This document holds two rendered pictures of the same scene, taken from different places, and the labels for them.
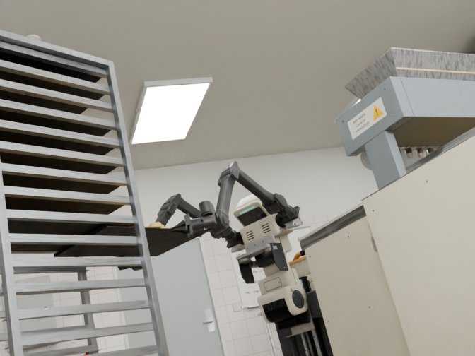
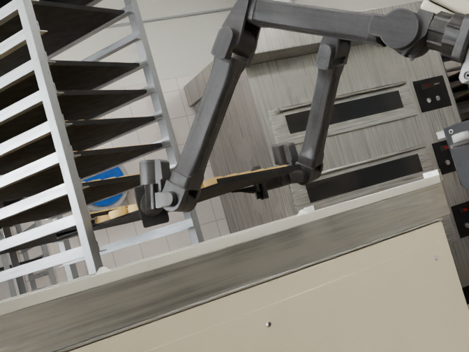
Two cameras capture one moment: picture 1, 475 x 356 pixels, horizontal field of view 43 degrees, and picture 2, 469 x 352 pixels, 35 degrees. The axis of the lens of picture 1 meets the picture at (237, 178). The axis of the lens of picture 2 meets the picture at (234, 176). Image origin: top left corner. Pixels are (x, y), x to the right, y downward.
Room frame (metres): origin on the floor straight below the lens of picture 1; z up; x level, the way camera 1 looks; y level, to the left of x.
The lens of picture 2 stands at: (2.76, -1.55, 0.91)
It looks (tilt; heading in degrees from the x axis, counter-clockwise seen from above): 4 degrees up; 86
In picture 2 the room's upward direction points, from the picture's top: 16 degrees counter-clockwise
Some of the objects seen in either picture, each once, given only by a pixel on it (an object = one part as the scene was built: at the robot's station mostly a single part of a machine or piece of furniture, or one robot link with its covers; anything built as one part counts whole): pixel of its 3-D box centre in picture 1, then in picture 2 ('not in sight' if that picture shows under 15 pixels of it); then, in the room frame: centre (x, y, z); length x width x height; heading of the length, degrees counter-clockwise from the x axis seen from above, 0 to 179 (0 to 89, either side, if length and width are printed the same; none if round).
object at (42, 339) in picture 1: (89, 333); not in sight; (2.24, 0.66, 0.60); 0.64 x 0.03 x 0.03; 142
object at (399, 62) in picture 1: (423, 85); not in sight; (2.28, -0.82, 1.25); 0.56 x 0.29 x 0.14; 122
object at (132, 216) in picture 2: (134, 241); (178, 201); (2.72, 0.53, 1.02); 0.60 x 0.40 x 0.01; 142
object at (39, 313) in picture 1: (85, 309); not in sight; (2.24, 0.66, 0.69); 0.64 x 0.03 x 0.03; 142
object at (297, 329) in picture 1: (297, 309); not in sight; (3.48, -0.15, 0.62); 0.28 x 0.27 x 0.25; 52
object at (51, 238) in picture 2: (44, 235); (70, 230); (2.36, 0.82, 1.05); 0.60 x 0.40 x 0.01; 142
